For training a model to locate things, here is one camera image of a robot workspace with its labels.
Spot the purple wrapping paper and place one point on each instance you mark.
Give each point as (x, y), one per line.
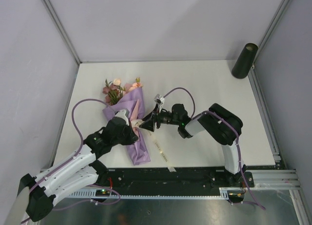
(133, 101)

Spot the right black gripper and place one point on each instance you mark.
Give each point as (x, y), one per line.
(149, 124)

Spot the white slotted cable duct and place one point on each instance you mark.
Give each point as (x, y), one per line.
(92, 193)

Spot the black cylindrical vase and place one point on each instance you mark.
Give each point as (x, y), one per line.
(245, 61)

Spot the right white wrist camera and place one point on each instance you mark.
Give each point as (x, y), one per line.
(159, 100)

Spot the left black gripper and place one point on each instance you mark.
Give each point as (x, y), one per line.
(132, 138)

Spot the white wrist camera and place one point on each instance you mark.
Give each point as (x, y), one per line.
(123, 114)
(159, 100)

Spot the cream printed ribbon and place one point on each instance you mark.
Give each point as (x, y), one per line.
(156, 142)

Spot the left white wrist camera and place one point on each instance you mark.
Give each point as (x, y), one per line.
(123, 114)

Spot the pink artificial flower bunch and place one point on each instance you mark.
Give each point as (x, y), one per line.
(114, 90)

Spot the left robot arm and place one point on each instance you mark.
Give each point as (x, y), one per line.
(81, 168)

